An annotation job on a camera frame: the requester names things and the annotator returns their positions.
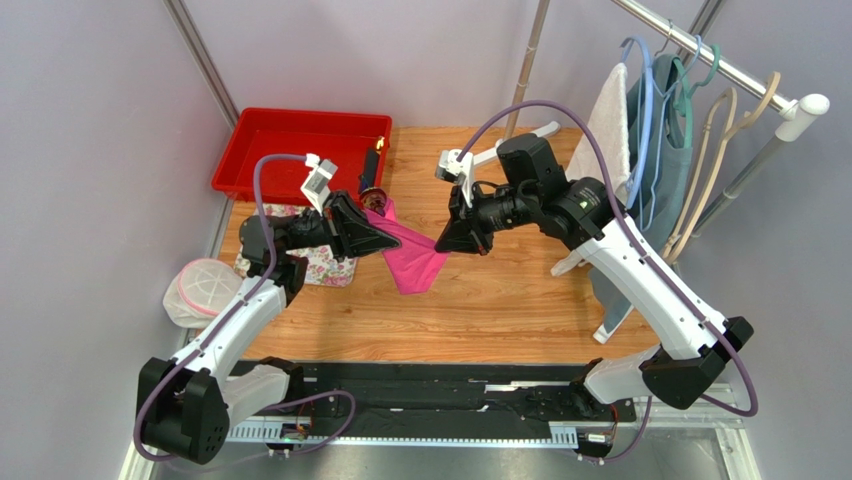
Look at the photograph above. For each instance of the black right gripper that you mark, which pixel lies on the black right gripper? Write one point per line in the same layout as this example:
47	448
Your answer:
465	217

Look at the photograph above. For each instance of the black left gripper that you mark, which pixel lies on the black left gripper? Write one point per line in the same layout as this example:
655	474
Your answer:
347	231

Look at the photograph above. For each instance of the magenta paper napkin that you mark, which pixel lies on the magenta paper napkin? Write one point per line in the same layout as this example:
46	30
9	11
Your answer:
415	264

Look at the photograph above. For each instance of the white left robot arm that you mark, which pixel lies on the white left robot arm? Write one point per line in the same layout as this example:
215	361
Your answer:
226	333

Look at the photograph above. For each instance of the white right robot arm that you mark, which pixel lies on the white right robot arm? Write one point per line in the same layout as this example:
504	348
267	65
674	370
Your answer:
696	341

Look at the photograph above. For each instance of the black object in tray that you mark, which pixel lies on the black object in tray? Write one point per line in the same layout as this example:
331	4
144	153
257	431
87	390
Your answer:
367	179

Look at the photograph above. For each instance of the white mesh laundry bag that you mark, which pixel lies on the white mesh laundry bag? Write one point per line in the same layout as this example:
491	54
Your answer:
200	292

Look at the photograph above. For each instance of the white towel on hanger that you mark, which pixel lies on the white towel on hanger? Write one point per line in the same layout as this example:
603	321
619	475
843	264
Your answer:
608	124

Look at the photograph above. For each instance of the blue clothes hanger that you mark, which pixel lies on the blue clothes hanger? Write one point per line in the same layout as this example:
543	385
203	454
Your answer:
648	85

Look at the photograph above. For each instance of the teal garment on hanger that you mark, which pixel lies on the teal garment on hanger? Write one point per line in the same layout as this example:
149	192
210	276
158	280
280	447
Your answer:
663	182

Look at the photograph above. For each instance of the green clothes hanger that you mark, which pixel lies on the green clothes hanger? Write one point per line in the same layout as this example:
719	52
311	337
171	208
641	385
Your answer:
684	91

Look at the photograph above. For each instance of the metal clothes rack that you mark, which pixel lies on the metal clothes rack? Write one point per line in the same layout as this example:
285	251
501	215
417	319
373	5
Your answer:
797	116

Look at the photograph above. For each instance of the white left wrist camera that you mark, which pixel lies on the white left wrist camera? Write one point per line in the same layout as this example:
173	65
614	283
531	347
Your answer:
315	187

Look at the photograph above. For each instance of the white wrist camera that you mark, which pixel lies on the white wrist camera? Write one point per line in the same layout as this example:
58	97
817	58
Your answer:
458	168
315	187

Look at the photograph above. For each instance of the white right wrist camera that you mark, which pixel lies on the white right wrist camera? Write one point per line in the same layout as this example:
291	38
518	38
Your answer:
458	168

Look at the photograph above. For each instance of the black table edge rail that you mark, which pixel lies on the black table edge rail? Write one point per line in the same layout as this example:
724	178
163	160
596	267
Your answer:
449	404

